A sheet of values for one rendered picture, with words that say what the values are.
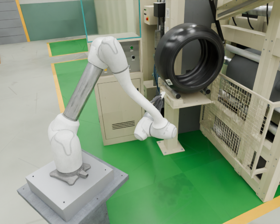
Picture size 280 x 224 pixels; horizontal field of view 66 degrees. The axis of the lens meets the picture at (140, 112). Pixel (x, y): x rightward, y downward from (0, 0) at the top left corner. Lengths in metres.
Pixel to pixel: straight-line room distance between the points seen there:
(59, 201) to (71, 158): 0.23
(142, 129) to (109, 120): 1.18
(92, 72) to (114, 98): 1.16
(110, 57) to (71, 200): 0.79
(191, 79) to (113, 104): 0.93
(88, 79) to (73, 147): 0.41
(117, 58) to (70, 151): 0.57
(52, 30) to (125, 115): 8.26
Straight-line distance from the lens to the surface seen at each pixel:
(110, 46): 1.17
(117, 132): 2.69
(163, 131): 1.36
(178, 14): 2.07
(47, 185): 1.40
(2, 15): 10.45
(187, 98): 2.06
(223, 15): 2.06
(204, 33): 1.78
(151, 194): 2.20
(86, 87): 1.35
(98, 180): 1.35
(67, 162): 1.30
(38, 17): 10.41
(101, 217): 1.72
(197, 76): 2.14
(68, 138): 1.25
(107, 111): 2.52
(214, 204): 2.20
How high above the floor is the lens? 1.71
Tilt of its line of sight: 30 degrees down
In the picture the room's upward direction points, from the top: 3 degrees counter-clockwise
